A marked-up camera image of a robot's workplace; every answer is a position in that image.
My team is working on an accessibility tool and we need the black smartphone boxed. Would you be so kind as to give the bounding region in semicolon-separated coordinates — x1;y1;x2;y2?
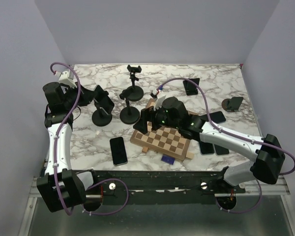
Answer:
214;145;230;155
199;142;215;155

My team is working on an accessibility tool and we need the black round-base phone stand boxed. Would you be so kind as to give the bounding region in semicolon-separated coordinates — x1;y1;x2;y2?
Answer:
127;65;144;102

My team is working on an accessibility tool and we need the black phone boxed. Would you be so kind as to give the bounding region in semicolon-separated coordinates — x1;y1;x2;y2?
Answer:
110;137;128;166

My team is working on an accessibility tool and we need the wooden chessboard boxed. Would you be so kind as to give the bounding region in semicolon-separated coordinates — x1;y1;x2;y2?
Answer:
130;111;194;162

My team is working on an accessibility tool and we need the dark phone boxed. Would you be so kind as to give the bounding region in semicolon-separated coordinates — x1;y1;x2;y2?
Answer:
94;85;115;115

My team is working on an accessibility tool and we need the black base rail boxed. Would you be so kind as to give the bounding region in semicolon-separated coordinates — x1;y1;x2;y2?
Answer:
87;171;245;205

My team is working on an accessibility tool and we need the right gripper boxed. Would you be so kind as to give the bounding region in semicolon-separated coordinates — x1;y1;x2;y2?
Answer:
133;101;180;135

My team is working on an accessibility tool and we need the dark blue card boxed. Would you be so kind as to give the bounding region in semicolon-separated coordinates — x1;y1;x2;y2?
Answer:
161;155;175;165

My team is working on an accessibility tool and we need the black corner phone stand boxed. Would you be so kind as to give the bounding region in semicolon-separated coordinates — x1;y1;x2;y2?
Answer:
91;103;113;127

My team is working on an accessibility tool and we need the black left-edge phone stand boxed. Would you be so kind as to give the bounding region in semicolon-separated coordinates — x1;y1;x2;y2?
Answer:
119;88;140;124

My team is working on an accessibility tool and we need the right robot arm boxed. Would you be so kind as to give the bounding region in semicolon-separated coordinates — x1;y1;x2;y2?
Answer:
133;97;285;193

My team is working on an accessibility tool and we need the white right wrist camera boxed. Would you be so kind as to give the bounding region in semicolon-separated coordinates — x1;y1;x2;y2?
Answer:
150;89;166;111

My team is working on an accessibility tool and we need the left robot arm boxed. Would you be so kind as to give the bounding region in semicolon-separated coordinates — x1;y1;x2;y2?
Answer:
36;82;100;212

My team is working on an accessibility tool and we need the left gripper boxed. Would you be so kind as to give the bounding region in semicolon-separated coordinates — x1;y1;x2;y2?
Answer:
64;81;97;110

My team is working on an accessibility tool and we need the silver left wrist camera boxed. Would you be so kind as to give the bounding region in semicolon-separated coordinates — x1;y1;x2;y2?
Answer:
55;70;77;89

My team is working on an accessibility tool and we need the small black folding stand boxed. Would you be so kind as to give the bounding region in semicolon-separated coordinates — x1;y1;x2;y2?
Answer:
183;78;200;96

